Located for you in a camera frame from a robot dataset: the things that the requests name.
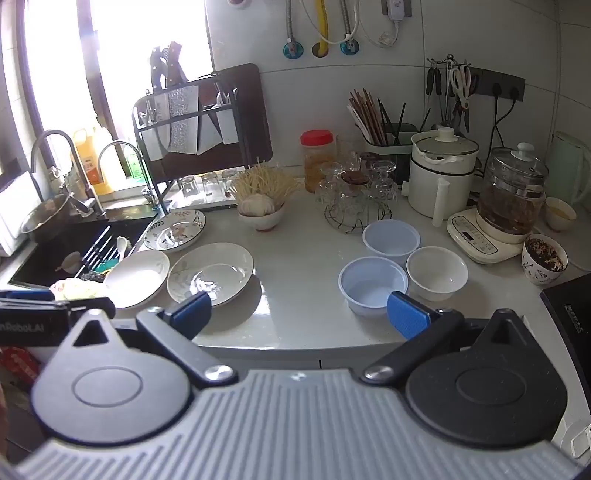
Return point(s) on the patterned bowl of grains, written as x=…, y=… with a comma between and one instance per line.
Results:
x=540, y=272

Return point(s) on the upturned clear glass cup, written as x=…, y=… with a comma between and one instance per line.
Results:
x=348, y=203
x=382, y=182
x=328, y=184

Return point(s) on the white bowl holding garlic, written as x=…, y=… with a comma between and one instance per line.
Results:
x=263, y=222

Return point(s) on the yellow sponge cloth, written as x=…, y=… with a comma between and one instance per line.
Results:
x=74, y=290

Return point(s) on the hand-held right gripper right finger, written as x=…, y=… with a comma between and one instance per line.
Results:
x=406, y=314

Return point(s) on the red package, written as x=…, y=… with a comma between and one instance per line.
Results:
x=16, y=367

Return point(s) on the black wall power strip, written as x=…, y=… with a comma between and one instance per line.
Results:
x=508, y=87

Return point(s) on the white ceramic bowl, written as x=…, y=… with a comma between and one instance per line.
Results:
x=436, y=272

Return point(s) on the small clear drinking glass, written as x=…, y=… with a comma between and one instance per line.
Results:
x=188, y=186
x=229, y=177
x=210, y=182

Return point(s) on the wall hook rack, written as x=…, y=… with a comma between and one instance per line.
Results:
x=449, y=61

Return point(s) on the steel pot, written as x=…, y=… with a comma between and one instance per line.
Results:
x=44, y=221

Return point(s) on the green chopstick holder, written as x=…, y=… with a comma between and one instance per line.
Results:
x=392, y=150

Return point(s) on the glass kettle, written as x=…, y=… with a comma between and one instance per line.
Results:
x=510, y=198

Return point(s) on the white plug adapter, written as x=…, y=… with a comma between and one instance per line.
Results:
x=396, y=9

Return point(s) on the bundle of dried noodles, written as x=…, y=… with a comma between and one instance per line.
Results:
x=268, y=182

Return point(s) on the hammered steel cleaver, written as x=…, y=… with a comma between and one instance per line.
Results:
x=184, y=117

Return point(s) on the white electric cooker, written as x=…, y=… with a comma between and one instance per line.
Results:
x=438, y=184

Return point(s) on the green bottle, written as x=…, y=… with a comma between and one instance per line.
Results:
x=133, y=166

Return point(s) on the black kitchen sink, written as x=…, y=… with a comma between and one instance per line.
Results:
x=27, y=272

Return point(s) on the dark tinted glass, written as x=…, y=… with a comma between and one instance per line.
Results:
x=369, y=161

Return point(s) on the black induction cooktop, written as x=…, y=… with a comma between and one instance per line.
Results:
x=570, y=309

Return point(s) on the brown cutting board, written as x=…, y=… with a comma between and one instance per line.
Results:
x=249, y=120

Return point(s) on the tall chrome faucet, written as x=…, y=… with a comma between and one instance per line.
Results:
x=55, y=132

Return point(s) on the floral painted plate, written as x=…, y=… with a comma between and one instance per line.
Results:
x=175, y=229

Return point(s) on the white spoon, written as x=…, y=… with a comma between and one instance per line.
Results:
x=122, y=244

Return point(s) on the blue plastic bowl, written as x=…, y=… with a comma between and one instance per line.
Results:
x=374, y=288
x=391, y=237

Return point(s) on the bundle of wooden chopsticks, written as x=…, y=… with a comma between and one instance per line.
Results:
x=367, y=115

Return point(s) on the black utensils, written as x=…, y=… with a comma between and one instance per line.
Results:
x=399, y=122

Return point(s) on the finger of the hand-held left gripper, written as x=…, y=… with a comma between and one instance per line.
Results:
x=27, y=295

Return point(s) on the bundle of dark chopsticks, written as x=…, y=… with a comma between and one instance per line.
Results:
x=99, y=251

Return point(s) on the large white leaf-print plate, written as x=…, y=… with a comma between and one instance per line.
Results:
x=210, y=272

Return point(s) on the garlic bulb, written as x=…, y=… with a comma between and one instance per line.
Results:
x=256, y=205

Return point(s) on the glass cup with brown base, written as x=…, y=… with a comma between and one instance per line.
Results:
x=354, y=177

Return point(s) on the tall clear glass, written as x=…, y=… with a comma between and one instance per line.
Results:
x=346, y=147

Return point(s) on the pale green electric kettle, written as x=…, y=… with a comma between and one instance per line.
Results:
x=572, y=170

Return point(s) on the window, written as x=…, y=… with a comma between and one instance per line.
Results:
x=99, y=69

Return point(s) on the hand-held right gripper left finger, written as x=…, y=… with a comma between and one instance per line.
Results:
x=194, y=308

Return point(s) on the yellow detergent bottle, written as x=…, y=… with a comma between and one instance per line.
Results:
x=92, y=170

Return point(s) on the white drip tray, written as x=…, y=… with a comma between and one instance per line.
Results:
x=203, y=201

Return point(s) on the red-lidded plastic jar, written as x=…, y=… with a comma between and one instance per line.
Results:
x=316, y=157

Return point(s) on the black dish rack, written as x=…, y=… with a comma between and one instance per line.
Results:
x=138, y=115

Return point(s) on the small cream bowl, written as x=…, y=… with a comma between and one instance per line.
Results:
x=561, y=221

